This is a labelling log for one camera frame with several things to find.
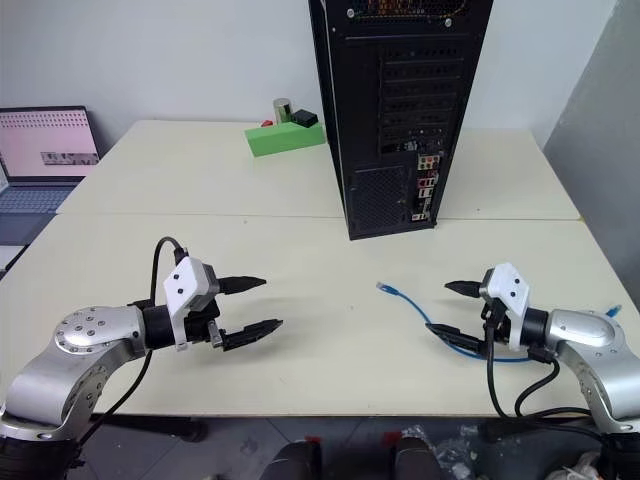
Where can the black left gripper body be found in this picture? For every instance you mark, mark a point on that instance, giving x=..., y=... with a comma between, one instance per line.
x=200, y=329

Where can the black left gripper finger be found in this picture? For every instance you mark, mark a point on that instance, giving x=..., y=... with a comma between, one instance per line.
x=252, y=334
x=240, y=283

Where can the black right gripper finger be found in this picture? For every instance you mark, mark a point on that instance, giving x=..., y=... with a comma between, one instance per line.
x=462, y=339
x=467, y=289

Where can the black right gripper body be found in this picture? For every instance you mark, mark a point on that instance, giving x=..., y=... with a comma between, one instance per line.
x=497, y=322

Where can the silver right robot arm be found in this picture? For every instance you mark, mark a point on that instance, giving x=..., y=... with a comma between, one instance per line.
x=575, y=325

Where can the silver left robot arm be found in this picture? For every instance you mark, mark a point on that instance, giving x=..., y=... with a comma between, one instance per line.
x=85, y=330

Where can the clear crumpled plastic wrap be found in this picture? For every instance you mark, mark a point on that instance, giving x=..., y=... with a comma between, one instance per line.
x=457, y=452

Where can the dark rounded shape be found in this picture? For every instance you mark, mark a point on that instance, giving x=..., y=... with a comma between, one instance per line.
x=292, y=462
x=415, y=460

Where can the green rectangular box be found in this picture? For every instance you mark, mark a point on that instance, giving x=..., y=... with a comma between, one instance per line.
x=282, y=140

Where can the white plastic bag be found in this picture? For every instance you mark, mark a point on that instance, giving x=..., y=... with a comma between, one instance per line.
x=585, y=467

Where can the black computer tower case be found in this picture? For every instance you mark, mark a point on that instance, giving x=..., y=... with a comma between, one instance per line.
x=400, y=125

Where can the small black box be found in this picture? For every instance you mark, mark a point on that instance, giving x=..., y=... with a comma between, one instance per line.
x=305, y=118

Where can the silver metal cylinder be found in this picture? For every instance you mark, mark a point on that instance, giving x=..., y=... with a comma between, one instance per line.
x=282, y=110

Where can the grey open laptop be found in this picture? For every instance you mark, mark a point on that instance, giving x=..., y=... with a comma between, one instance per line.
x=45, y=150

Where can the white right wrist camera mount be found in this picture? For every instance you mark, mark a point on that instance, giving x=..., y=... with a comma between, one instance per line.
x=510, y=290

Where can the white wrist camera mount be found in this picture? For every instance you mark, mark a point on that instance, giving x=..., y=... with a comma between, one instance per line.
x=510, y=290
x=182, y=282

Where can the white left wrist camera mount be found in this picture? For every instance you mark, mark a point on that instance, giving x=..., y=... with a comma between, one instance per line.
x=182, y=282

